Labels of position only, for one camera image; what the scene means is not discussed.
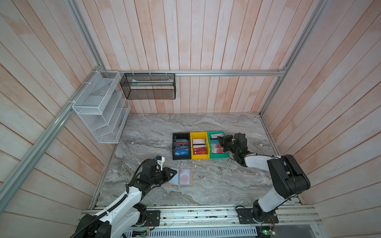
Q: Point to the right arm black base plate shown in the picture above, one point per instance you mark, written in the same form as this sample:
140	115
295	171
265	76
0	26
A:
255	216

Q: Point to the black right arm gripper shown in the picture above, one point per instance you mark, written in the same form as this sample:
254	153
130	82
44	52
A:
223	140

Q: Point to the white wire mesh shelf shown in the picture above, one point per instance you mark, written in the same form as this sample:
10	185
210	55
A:
102	107

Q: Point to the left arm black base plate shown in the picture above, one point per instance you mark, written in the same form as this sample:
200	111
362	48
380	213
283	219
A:
144	218

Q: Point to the yellow plastic bin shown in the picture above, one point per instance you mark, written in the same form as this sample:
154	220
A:
199	139

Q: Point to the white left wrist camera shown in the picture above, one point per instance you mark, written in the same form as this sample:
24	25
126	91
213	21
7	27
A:
160	161

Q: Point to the black plastic bin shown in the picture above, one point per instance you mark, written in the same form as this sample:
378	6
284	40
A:
181	140

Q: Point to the silver VIP card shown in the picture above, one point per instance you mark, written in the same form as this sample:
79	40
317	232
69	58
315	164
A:
216	135

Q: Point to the green plastic bin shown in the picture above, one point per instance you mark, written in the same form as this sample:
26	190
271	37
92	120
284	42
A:
216	150

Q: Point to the white card red circles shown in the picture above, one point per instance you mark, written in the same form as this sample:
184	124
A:
185	177

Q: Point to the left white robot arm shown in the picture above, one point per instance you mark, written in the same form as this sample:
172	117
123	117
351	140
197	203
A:
127	211

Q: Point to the black mesh wall basket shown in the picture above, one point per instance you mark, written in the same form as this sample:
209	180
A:
149	86

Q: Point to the blue VIP card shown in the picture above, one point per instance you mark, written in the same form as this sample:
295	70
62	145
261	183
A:
181	151

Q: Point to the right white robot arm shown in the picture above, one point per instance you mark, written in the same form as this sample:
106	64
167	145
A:
288	178

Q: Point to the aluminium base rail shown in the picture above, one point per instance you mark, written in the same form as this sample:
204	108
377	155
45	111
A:
228	221

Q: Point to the tan leather card holder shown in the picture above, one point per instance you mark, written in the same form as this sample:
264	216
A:
175	179

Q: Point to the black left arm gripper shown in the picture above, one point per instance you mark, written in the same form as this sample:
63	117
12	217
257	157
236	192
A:
166	172

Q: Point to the red card in yellow bin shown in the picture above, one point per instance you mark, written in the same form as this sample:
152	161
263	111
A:
200	150

